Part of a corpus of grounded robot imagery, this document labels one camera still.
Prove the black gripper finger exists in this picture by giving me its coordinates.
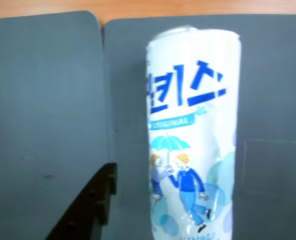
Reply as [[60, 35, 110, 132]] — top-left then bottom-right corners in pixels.
[[44, 162, 118, 240]]

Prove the white blue print drink can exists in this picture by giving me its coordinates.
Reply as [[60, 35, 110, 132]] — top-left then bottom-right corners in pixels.
[[145, 24, 242, 240]]

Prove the dark grey mat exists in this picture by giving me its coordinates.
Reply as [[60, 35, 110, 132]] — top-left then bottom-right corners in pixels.
[[0, 10, 117, 240], [103, 14, 296, 240]]

